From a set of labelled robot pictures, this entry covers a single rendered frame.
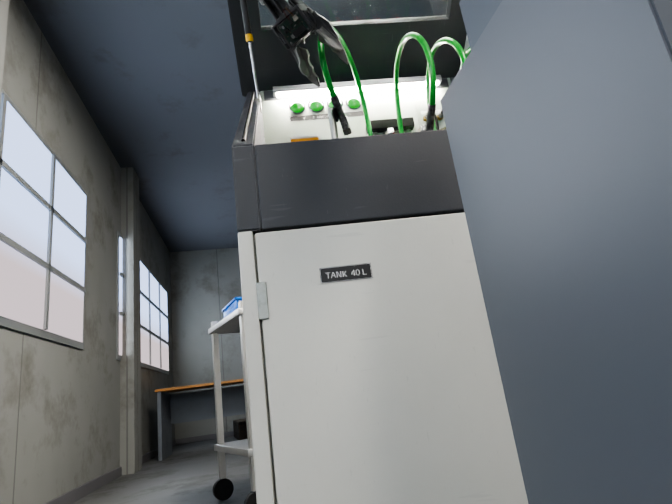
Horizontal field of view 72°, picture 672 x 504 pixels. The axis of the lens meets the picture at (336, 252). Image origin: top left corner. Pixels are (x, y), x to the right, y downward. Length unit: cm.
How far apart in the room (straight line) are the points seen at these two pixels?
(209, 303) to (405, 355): 787
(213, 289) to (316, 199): 783
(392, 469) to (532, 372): 39
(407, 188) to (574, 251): 52
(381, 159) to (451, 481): 53
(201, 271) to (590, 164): 847
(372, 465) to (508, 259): 43
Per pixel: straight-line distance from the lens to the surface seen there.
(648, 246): 30
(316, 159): 84
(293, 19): 104
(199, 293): 861
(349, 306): 75
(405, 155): 86
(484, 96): 45
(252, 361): 74
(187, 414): 668
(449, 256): 81
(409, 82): 160
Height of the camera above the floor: 52
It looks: 16 degrees up
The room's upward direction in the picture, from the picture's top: 8 degrees counter-clockwise
